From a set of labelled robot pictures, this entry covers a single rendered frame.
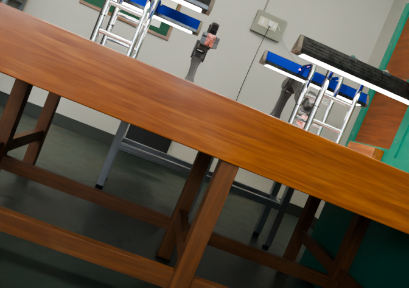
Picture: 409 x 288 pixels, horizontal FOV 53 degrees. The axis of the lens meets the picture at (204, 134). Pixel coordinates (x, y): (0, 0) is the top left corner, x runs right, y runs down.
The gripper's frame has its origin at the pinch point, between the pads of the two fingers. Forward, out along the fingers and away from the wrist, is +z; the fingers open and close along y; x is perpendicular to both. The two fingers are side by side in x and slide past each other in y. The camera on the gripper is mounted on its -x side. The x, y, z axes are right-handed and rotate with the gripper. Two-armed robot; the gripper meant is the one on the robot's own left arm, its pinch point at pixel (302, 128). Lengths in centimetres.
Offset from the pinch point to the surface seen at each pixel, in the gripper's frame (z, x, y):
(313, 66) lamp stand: -4.4, -34.2, -14.0
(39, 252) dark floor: 105, 16, -96
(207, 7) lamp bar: 32, -60, -73
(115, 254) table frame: 109, -13, -70
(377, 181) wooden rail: 76, -53, -2
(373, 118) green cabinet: -27, -6, 43
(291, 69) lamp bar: -12.1, -23.4, -20.0
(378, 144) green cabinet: -4.6, -6.8, 43.2
